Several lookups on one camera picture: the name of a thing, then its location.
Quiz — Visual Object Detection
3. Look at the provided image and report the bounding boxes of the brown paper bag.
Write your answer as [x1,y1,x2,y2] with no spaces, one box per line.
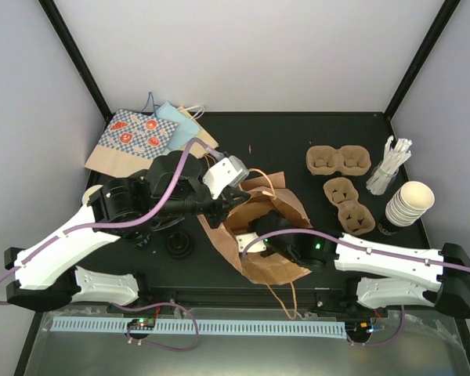
[197,168,313,321]

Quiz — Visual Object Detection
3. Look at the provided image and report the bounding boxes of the left paper cup stack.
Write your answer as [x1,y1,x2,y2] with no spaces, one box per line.
[81,184,102,205]

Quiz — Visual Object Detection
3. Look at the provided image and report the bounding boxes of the white straws in holder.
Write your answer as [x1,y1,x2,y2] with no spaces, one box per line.
[366,136,412,196]

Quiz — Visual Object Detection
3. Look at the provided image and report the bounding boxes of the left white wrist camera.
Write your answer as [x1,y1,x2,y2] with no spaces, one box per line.
[202,156,249,199]

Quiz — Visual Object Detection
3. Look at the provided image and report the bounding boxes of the blue checkered paper bag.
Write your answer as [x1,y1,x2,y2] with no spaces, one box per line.
[85,110,179,177]

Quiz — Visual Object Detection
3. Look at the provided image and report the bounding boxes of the near black lid stack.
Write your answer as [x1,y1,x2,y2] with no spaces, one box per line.
[165,230,194,260]

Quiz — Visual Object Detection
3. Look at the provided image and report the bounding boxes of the paper cup stack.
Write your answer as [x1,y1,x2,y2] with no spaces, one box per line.
[378,181,435,236]
[81,184,102,205]

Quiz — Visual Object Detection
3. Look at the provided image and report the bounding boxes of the light blue paper bag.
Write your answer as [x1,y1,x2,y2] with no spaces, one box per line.
[143,92,203,157]

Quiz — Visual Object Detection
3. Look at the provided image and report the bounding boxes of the right black frame post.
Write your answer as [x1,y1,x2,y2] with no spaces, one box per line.
[384,0,461,121]

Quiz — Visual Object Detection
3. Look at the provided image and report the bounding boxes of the black frame post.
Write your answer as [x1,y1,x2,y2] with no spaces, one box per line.
[384,0,461,121]
[38,0,113,123]

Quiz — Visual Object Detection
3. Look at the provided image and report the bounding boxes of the light blue cable duct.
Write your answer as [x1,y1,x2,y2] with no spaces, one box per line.
[50,316,346,339]

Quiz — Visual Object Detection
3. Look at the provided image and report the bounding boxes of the left black frame post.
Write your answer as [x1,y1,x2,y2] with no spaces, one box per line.
[38,0,113,123]

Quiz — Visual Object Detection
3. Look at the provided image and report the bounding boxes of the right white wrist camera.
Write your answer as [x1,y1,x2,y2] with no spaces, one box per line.
[235,232,267,259]

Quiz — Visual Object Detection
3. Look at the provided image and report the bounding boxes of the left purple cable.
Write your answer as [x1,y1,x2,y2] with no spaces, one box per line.
[0,137,224,306]

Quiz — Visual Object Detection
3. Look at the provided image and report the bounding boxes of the front purple cable loop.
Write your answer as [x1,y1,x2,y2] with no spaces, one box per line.
[125,301,201,352]

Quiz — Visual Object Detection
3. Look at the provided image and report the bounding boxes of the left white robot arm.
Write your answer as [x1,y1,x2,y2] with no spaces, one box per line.
[4,151,250,313]

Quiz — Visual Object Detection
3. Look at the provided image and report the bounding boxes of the right paper cup stack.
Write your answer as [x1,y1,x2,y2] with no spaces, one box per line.
[378,181,435,236]

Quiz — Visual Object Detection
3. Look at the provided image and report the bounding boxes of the near pulp cup carrier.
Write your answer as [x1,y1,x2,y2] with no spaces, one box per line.
[323,177,375,237]

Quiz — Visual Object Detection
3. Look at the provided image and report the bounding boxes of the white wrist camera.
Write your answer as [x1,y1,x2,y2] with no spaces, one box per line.
[235,232,267,259]
[202,156,249,199]

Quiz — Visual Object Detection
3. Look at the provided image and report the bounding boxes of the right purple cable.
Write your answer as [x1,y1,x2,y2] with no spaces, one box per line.
[240,230,470,295]

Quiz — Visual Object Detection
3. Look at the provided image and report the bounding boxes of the far pulp cup carrier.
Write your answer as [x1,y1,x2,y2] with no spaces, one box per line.
[305,145,371,176]

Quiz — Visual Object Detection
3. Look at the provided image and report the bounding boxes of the small circuit board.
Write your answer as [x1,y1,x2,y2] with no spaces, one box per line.
[126,318,156,331]

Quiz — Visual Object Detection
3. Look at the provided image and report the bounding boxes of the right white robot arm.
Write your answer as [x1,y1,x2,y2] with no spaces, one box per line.
[241,211,470,319]

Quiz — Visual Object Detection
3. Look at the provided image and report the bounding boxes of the tan paper bag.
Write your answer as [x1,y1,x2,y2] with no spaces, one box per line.
[175,103,220,160]

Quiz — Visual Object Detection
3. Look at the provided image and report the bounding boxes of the pulp cup carrier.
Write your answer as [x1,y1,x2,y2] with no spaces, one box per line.
[305,145,371,176]
[323,177,375,237]

